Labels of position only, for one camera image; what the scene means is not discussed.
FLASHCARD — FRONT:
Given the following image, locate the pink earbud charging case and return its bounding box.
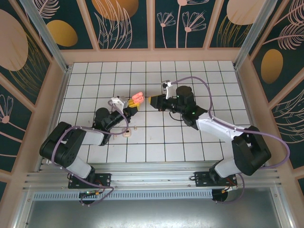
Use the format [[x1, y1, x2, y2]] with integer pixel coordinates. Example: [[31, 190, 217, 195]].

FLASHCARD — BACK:
[[132, 92, 145, 105]]

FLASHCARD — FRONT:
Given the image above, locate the small green circuit board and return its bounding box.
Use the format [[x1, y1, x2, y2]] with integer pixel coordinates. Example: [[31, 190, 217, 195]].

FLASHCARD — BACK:
[[79, 190, 102, 198]]

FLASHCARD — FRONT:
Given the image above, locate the grey metal sheet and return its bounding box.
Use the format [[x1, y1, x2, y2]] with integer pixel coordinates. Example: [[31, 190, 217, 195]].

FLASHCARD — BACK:
[[14, 187, 293, 228]]

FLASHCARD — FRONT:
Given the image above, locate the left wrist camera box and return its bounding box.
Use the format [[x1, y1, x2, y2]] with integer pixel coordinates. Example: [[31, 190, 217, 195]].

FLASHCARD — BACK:
[[111, 95, 130, 111]]

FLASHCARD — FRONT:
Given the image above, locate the thin black wire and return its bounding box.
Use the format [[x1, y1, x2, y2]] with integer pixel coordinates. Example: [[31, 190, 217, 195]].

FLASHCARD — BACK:
[[169, 111, 185, 122]]

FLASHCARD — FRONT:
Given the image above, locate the aluminium side rail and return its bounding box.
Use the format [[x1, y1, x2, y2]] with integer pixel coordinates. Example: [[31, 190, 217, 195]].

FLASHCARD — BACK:
[[38, 67, 72, 173], [234, 67, 270, 168]]

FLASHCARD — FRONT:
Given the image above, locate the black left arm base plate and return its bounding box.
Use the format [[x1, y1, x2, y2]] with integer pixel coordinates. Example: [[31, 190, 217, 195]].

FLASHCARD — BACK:
[[68, 172, 112, 190]]

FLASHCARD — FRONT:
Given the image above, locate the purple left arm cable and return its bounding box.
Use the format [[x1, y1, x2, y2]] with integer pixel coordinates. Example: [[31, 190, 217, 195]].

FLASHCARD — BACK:
[[52, 99, 131, 207]]

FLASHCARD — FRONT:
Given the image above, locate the aluminium mounting rail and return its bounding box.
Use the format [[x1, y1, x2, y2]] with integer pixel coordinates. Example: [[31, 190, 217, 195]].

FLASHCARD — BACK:
[[22, 161, 285, 190]]

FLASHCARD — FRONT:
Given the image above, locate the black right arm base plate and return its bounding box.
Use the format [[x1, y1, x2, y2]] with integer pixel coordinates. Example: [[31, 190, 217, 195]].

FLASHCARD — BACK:
[[194, 171, 238, 188]]

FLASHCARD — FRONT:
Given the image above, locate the grey slotted cable duct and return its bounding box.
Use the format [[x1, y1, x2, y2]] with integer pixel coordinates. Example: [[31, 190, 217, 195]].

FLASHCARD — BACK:
[[33, 189, 214, 200]]

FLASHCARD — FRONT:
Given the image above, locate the aluminium corner post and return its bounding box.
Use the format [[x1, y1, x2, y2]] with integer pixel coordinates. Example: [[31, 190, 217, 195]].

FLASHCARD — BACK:
[[233, 0, 277, 70], [19, 0, 73, 73]]

